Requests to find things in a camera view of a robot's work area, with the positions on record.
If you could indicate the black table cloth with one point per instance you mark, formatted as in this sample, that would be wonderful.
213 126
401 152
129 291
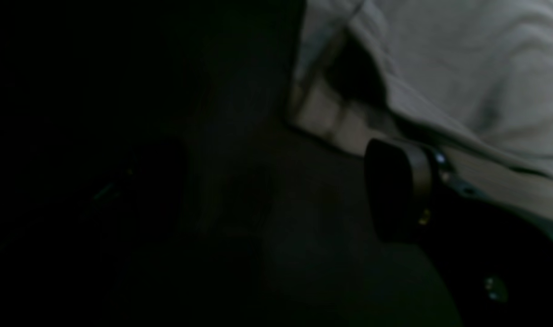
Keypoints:
148 179

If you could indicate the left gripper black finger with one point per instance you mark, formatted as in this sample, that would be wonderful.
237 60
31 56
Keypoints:
404 188

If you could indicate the grey T-shirt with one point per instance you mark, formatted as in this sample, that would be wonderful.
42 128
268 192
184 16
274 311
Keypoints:
477 74

